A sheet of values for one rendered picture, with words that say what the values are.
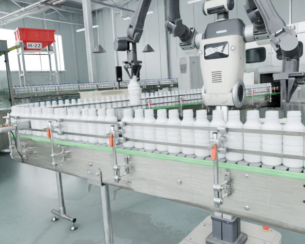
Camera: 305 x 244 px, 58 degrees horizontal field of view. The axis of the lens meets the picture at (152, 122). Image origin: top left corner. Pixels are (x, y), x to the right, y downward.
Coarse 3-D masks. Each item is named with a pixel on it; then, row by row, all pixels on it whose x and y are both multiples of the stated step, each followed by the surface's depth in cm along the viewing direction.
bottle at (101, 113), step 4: (100, 108) 132; (104, 108) 132; (100, 112) 129; (104, 112) 130; (100, 116) 129; (104, 116) 129; (96, 120) 130; (100, 120) 128; (104, 120) 129; (96, 124) 131; (100, 124) 129; (104, 124) 129; (100, 128) 129; (104, 128) 129; (100, 132) 129; (104, 132) 129; (100, 140) 130; (104, 140) 130
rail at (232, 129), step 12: (48, 120) 152; (72, 120) 139; (84, 120) 133; (120, 120) 128; (240, 132) 87; (252, 132) 85; (264, 132) 83; (276, 132) 81; (288, 132) 79; (300, 132) 77; (168, 144) 105; (180, 144) 102; (192, 144) 99; (276, 156) 82; (288, 156) 80; (300, 156) 78
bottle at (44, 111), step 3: (42, 108) 158; (45, 108) 158; (42, 111) 159; (45, 111) 158; (42, 114) 159; (45, 114) 158; (42, 117) 158; (45, 117) 157; (42, 120) 158; (42, 123) 158; (45, 123) 158; (42, 126) 159; (45, 126) 158; (45, 132) 158; (45, 135) 159
